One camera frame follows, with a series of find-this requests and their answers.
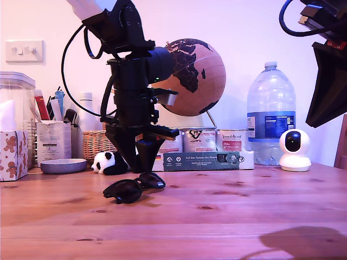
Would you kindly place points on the white paper strip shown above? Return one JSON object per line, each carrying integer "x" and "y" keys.
{"x": 56, "y": 111}

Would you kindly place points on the panda plush toy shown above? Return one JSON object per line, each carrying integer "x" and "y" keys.
{"x": 108, "y": 163}

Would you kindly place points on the shallow grey bowl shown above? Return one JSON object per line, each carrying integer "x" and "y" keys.
{"x": 63, "y": 165}

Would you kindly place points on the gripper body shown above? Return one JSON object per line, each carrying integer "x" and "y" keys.
{"x": 135, "y": 113}

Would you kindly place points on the gingerbread print tissue box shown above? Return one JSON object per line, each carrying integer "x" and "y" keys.
{"x": 12, "y": 154}

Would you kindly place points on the white metal bottle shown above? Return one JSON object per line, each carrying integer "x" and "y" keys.
{"x": 86, "y": 113}

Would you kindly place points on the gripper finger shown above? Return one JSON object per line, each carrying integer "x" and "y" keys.
{"x": 147, "y": 154}
{"x": 124, "y": 146}
{"x": 330, "y": 89}

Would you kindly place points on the clear plastic storage container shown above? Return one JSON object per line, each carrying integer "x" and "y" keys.
{"x": 16, "y": 86}

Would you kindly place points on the wooden chair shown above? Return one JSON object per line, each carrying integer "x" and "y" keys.
{"x": 341, "y": 146}

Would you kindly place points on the black sunglasses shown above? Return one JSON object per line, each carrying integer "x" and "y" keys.
{"x": 127, "y": 191}

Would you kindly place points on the black pen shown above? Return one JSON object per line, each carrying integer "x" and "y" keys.
{"x": 50, "y": 105}

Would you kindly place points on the small white round camera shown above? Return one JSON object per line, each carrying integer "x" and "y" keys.
{"x": 295, "y": 159}

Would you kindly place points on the cork globe on metal stand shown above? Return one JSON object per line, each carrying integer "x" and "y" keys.
{"x": 200, "y": 89}

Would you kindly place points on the black clip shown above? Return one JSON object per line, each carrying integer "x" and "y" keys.
{"x": 71, "y": 116}

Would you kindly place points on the large clear water bottle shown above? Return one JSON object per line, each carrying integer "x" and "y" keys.
{"x": 271, "y": 122}

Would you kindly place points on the white light switch plate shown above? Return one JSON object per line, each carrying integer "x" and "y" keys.
{"x": 24, "y": 51}

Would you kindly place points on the white carton box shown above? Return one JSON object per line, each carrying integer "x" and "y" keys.
{"x": 54, "y": 143}

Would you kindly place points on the red flat packet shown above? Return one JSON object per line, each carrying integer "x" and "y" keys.
{"x": 42, "y": 107}

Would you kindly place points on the arm's grey camera box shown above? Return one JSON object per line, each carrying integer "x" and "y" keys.
{"x": 171, "y": 98}

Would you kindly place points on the printed cardboard can tray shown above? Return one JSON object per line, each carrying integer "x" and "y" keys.
{"x": 203, "y": 162}

